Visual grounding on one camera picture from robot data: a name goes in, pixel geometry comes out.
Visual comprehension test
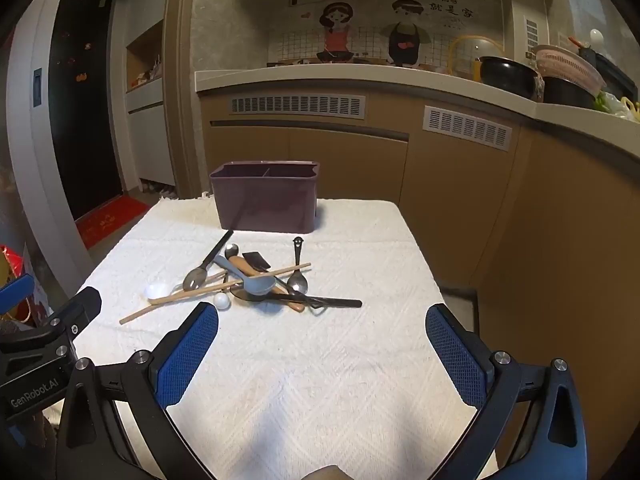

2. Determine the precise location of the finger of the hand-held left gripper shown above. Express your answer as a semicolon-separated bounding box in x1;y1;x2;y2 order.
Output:
30;287;102;361
0;274;36;307

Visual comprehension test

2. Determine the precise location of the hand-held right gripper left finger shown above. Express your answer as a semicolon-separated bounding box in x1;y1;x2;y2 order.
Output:
55;301;221;480

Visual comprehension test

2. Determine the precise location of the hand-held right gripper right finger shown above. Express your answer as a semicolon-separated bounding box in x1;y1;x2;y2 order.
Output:
425;303;588;480

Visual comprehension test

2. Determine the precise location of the wooden chopstick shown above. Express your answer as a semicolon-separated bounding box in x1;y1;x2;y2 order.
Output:
149;262;312;306
119;280;236;325

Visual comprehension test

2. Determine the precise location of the white plastic spoon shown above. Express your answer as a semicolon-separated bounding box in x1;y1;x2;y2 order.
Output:
145;282;188;301

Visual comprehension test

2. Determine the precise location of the black-handled slotted spoon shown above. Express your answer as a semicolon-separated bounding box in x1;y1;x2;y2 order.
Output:
182;230;235;291

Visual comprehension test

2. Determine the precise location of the grey-blue plastic spoon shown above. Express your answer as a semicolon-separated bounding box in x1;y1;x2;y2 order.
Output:
214;255;277;296

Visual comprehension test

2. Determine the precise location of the wooden spoon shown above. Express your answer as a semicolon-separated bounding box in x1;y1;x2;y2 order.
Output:
227;255;306;312

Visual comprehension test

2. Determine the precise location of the metal spoon with white ball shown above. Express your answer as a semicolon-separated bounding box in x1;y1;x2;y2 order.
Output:
212;243;241;310

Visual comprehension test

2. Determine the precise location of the metal shovel-shaped spoon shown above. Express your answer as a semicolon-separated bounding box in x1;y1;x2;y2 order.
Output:
242;251;301;296

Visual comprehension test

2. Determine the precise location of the black-handled metal utensil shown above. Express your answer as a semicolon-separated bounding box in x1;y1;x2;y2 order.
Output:
270;290;363;313

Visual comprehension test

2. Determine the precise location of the metal smiley-face spoon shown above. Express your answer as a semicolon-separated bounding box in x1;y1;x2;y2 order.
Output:
287;236;310;295

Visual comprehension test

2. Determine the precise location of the purple utensil holder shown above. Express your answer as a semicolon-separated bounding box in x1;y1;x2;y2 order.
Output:
209;161;321;234

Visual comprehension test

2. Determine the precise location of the red printed bag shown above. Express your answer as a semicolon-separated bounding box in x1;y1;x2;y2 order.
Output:
0;245;28;283

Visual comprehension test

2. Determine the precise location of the red doormat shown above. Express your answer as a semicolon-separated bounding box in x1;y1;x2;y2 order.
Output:
75;197;151;251

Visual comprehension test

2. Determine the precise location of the white textured table cloth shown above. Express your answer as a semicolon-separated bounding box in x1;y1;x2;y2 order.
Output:
42;195;498;480

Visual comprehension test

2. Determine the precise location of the white shoe cabinet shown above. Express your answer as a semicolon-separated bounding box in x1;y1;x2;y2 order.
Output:
125;17;176;193

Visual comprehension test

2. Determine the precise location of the dark entrance door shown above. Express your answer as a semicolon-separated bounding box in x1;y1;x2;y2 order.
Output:
47;0;123;221

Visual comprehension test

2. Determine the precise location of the brown kitchen cabinet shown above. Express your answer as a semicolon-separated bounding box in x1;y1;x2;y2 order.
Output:
200;92;640;480

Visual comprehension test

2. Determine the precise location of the short grey vent grille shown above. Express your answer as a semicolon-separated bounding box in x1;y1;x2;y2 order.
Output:
422;105;513;153

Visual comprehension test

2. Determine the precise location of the long grey vent grille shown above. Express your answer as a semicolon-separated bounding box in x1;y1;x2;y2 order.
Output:
230;94;366;116

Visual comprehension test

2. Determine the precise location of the black cooking pot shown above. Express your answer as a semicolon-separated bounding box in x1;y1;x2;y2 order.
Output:
472;56;543;101

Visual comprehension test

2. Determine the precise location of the black bucket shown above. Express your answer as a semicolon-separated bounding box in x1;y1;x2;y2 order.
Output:
542;75;598;109

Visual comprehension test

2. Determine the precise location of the white kitchen counter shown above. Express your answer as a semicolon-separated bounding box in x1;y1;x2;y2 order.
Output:
194;62;640;133

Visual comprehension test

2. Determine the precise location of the cartoon wall sticker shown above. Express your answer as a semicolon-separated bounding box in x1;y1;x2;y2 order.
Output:
267;0;503;68

